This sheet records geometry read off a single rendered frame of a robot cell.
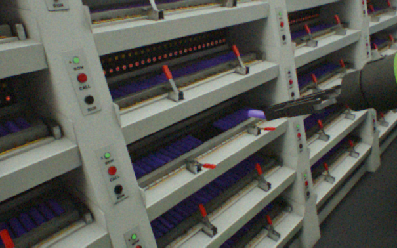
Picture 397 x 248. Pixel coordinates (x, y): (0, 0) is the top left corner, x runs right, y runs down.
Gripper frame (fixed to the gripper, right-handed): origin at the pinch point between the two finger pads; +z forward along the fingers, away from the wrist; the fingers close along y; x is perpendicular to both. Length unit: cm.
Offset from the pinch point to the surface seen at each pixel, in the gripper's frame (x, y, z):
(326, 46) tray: -9, -65, 17
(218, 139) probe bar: 4.0, -1.0, 24.7
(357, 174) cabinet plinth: 57, -89, 36
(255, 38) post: -20.6, -30.4, 21.7
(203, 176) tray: 9.9, 11.4, 21.5
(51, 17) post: -33, 37, 11
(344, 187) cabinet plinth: 57, -74, 36
